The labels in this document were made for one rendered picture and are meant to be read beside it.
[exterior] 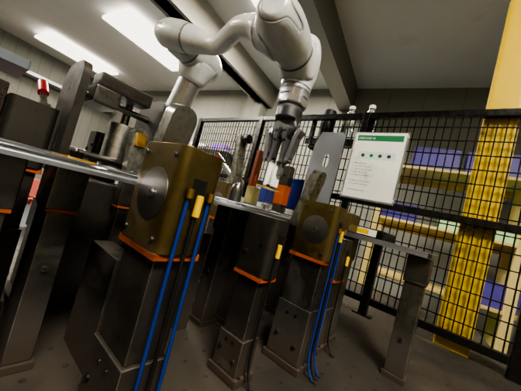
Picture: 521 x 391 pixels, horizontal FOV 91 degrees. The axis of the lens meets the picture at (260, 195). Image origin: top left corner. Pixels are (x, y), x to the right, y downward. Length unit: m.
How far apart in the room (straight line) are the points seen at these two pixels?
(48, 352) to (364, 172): 1.12
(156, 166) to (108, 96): 0.35
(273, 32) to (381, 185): 0.77
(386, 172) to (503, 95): 0.46
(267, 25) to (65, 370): 0.71
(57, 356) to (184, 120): 0.41
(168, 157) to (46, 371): 0.37
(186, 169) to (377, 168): 1.01
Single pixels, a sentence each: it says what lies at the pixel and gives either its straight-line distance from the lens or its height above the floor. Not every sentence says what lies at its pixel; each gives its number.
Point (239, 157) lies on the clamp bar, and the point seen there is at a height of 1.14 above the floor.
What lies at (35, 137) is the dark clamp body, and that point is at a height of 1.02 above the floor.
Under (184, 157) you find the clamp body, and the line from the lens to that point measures 0.27.
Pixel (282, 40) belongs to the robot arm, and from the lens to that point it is 0.67.
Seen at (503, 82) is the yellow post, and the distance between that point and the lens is 1.33.
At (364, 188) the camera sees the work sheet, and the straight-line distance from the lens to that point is 1.19.
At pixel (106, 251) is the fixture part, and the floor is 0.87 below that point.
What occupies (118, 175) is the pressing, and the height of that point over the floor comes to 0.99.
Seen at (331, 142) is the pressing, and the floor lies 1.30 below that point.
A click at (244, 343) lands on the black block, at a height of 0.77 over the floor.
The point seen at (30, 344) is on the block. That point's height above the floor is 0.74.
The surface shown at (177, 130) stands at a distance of 0.35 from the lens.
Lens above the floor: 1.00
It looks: 3 degrees up
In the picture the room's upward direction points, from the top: 15 degrees clockwise
